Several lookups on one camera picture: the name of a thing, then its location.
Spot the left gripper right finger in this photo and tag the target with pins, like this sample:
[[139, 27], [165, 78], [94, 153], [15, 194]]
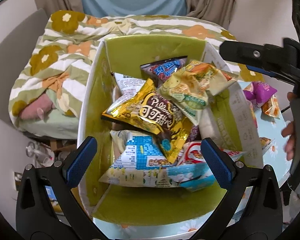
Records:
[[220, 164]]

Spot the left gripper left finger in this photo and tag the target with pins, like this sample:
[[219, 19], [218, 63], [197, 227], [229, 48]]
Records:
[[77, 162]]

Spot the red white snack bag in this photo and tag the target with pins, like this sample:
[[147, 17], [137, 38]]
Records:
[[191, 154]]

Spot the purple snack bag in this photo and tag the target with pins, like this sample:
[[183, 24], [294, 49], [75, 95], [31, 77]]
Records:
[[258, 93]]

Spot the yellow orange snack bag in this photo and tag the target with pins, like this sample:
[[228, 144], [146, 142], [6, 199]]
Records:
[[271, 107]]

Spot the blue white snack bag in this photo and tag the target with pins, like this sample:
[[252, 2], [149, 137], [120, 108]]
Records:
[[142, 164]]

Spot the pale yellow green snack bag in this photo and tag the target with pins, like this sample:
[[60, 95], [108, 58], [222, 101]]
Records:
[[191, 86]]

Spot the gold cocoa pillow snack bag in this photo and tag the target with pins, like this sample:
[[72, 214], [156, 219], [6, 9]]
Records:
[[151, 112]]

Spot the silver white snack bag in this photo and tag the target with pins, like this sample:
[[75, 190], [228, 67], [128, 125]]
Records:
[[128, 86]]

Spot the dark blue red snack bag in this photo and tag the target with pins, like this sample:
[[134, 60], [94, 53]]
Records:
[[160, 71]]

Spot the person's right hand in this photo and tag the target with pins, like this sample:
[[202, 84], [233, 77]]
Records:
[[289, 147]]

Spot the pink pillow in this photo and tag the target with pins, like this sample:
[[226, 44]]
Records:
[[37, 109]]

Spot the floral striped bed blanket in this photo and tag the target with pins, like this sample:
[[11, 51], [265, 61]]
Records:
[[61, 62]]

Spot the grey headboard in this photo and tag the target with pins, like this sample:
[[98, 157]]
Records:
[[16, 48]]

